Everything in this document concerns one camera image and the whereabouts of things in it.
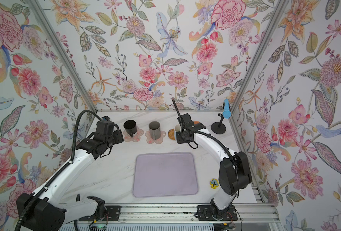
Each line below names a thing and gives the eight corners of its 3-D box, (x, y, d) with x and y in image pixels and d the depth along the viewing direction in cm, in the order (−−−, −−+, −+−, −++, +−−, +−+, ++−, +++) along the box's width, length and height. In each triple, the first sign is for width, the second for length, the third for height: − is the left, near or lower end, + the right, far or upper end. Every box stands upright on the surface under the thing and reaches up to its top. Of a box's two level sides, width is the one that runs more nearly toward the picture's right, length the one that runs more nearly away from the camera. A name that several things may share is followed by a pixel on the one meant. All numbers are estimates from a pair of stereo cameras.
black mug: (132, 140, 105) (129, 132, 97) (126, 131, 110) (122, 122, 102) (142, 135, 108) (139, 126, 100) (135, 126, 113) (132, 117, 105)
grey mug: (149, 143, 103) (147, 134, 95) (151, 130, 111) (149, 121, 102) (160, 143, 103) (159, 134, 95) (161, 130, 111) (160, 121, 102)
